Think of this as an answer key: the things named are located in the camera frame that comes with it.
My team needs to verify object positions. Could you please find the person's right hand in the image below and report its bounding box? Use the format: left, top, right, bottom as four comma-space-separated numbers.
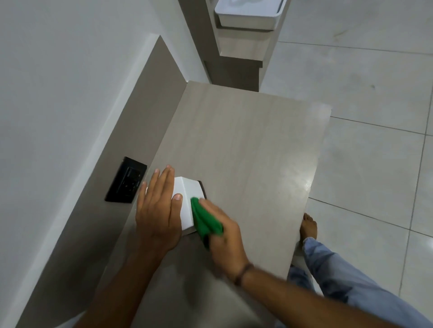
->
198, 198, 251, 280

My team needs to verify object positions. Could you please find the person's left hand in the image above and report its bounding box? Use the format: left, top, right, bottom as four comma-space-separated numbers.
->
135, 165, 184, 257

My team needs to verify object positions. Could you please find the white table card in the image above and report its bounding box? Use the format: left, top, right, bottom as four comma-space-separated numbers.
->
173, 176, 207, 237

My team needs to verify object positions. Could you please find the green cleaning cloth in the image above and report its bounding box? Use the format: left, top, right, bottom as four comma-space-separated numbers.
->
190, 197, 225, 251

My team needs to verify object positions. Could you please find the person's left forearm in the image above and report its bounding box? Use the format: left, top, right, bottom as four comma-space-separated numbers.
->
72, 246, 171, 328

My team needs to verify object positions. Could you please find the person's right forearm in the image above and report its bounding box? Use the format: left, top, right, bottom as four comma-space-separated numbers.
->
237, 267, 403, 328

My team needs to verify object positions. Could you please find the beige wooden back panel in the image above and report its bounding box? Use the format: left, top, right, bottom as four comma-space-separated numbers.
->
15, 34, 189, 328

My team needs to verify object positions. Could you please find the brown wristband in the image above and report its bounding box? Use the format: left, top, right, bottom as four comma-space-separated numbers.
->
234, 263, 254, 287

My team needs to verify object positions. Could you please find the person's bare foot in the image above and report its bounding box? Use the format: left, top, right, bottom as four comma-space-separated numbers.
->
299, 212, 318, 246

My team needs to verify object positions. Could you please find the beige wooden shelf unit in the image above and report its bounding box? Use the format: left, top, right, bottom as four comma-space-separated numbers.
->
177, 0, 292, 93

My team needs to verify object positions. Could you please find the blue jeans trouser leg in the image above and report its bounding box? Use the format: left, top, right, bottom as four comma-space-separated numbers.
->
275, 237, 433, 328

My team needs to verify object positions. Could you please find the white plastic bin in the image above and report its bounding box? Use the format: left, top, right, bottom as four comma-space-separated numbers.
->
214, 0, 288, 32

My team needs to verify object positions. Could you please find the black wall socket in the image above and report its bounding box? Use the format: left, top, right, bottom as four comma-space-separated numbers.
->
104, 156, 148, 204

